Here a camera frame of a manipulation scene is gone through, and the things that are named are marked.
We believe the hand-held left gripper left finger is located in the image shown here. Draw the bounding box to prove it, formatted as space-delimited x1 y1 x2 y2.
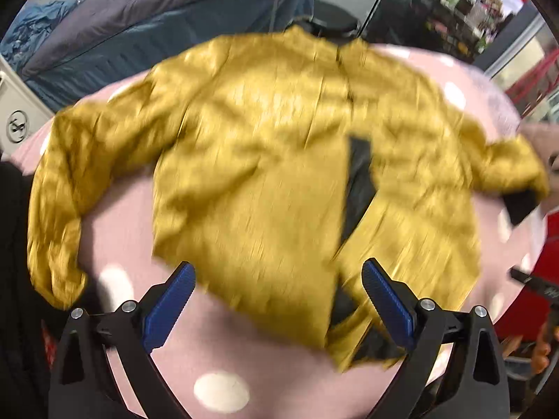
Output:
48 261 197 419

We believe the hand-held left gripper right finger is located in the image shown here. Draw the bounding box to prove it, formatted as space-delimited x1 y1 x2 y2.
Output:
362 257 511 419

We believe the golden satin jacket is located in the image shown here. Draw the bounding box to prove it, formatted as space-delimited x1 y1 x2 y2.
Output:
26 24 551 372

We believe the red cloth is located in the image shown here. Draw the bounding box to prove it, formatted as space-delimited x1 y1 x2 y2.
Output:
535 214 559 282

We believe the pink polka dot blanket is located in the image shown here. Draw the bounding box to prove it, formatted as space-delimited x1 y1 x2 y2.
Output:
9 44 546 419

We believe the pink cushion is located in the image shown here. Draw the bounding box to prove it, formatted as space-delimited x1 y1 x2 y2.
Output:
520 123 559 210

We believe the white box with round symbol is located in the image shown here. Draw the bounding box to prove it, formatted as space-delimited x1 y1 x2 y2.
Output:
0 59 54 155

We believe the dark blue bed cover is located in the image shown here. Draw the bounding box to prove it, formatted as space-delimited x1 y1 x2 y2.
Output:
26 0 316 112

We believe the black round stool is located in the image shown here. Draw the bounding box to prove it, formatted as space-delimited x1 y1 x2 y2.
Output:
297 0 361 38

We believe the crumpled blue cloth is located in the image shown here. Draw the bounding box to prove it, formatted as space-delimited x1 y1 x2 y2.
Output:
0 0 84 59

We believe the red metal rail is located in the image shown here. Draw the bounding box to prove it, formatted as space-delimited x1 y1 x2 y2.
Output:
506 59 559 119

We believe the black wire rack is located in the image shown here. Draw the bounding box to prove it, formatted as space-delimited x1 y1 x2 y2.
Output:
371 0 525 66

